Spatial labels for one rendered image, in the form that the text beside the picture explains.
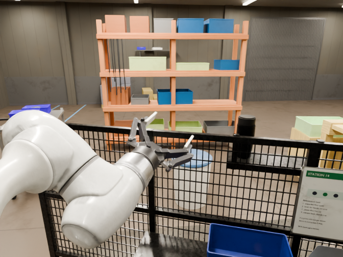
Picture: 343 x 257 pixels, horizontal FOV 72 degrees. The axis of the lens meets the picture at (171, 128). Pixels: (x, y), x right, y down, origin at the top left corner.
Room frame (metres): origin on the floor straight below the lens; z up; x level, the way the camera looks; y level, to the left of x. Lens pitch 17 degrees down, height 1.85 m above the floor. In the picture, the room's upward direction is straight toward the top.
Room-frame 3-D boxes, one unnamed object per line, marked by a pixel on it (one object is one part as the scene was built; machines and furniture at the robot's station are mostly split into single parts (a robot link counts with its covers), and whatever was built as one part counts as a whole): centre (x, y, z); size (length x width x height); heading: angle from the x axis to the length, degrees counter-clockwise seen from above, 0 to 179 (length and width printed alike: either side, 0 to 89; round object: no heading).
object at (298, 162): (0.91, -0.42, 1.46); 0.36 x 0.15 x 0.18; 76
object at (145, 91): (8.92, 0.73, 0.33); 1.12 x 0.80 x 0.66; 6
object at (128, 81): (8.98, 2.09, 0.54); 1.09 x 0.73 x 1.08; 96
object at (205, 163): (2.75, -0.26, 0.32); 0.52 x 0.52 x 0.63
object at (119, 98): (4.74, -0.04, 1.27); 2.75 x 0.76 x 2.54; 96
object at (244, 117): (0.95, -0.31, 1.52); 0.07 x 0.07 x 0.18
